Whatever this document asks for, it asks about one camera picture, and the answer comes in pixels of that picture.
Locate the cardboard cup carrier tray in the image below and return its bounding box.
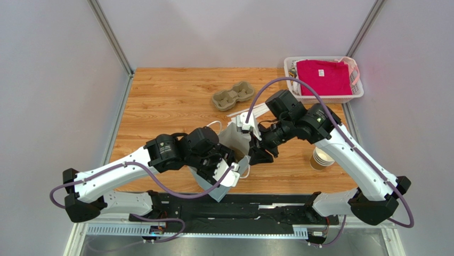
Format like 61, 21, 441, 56
212, 81, 255, 111

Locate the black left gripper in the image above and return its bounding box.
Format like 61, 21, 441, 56
187, 143, 235, 187

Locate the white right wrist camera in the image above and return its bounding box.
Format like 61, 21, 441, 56
235, 112, 262, 141

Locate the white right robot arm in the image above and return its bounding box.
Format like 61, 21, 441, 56
238, 90, 411, 226

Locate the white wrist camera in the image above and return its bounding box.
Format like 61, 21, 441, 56
235, 112, 262, 141
213, 159, 240, 187

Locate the pink folded cloth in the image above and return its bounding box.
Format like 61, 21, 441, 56
295, 60, 352, 96

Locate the right aluminium corner post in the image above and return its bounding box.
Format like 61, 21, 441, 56
346, 0, 387, 58

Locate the white wrapped straw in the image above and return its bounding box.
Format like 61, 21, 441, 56
253, 106, 269, 117
227, 103, 267, 117

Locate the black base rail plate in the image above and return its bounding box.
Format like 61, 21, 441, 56
141, 192, 342, 235

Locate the left aluminium corner post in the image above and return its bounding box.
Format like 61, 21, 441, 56
87, 0, 134, 77

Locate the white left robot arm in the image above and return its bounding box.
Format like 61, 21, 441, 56
63, 126, 240, 223

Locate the light blue paper bag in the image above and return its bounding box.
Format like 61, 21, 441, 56
189, 122, 251, 202

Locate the white plastic basket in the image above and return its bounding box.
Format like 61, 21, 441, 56
283, 56, 365, 105

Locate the aluminium corner post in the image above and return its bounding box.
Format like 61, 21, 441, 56
87, 0, 134, 77
346, 0, 387, 58

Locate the stack of paper cups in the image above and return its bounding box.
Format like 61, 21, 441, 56
310, 147, 335, 171

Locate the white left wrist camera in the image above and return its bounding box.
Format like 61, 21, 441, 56
213, 159, 240, 187

